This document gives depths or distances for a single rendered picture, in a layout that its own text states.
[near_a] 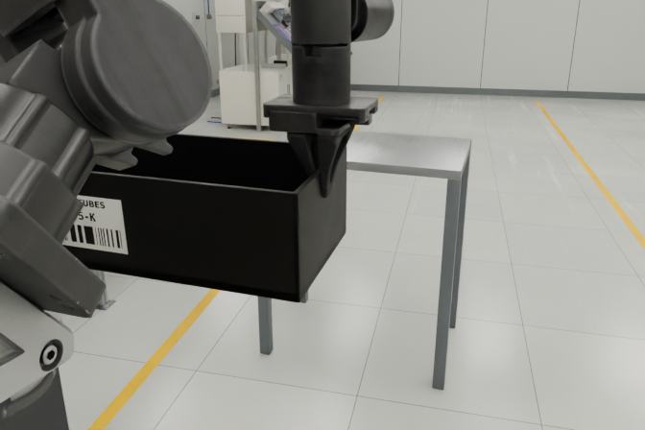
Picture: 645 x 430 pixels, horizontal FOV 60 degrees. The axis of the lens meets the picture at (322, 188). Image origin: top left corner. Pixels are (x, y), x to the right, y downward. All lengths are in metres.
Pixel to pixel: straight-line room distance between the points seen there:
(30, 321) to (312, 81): 0.33
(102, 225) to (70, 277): 0.35
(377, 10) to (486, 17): 8.02
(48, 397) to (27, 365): 0.21
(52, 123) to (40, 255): 0.07
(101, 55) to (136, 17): 0.03
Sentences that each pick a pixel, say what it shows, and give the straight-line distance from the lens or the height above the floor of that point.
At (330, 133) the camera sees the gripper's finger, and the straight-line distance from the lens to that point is 0.53.
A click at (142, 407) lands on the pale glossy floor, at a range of 2.10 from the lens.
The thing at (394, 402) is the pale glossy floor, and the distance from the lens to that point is 2.04.
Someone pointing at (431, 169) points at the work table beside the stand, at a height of 0.80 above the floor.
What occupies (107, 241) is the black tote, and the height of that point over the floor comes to 1.05.
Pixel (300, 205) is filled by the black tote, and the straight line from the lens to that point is 0.51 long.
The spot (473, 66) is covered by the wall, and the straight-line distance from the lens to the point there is 8.64.
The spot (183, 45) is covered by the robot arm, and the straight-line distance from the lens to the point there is 0.34.
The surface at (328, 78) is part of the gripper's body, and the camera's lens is 0.53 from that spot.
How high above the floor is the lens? 1.28
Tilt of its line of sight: 18 degrees down
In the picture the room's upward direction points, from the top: straight up
